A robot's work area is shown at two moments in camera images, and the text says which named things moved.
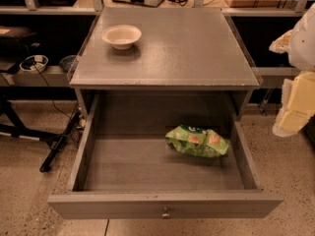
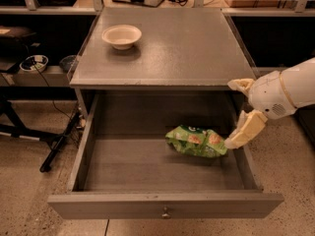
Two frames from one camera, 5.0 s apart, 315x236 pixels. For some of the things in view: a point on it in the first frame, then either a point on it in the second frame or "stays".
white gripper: (304, 46) to (270, 94)
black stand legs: (21, 131) stays
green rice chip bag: (196, 141) stays
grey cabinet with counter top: (181, 49) stays
